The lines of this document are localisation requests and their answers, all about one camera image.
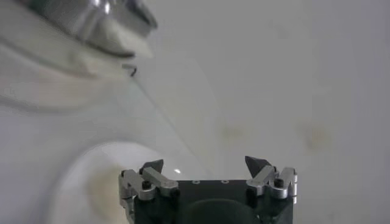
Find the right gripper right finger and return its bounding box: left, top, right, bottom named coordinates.
left=245, top=155, right=298, bottom=200

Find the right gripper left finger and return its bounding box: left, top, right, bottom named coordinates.
left=118, top=159, right=180, bottom=201

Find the white steamed baozi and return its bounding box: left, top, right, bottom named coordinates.
left=42, top=141, right=183, bottom=224

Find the perforated steel steamer basket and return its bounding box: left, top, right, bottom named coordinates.
left=18, top=0, right=158, bottom=58

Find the white round plate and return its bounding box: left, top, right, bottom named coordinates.
left=0, top=72, right=214, bottom=224

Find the cream electric cooker base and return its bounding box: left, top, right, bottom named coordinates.
left=0, top=5, right=153, bottom=110

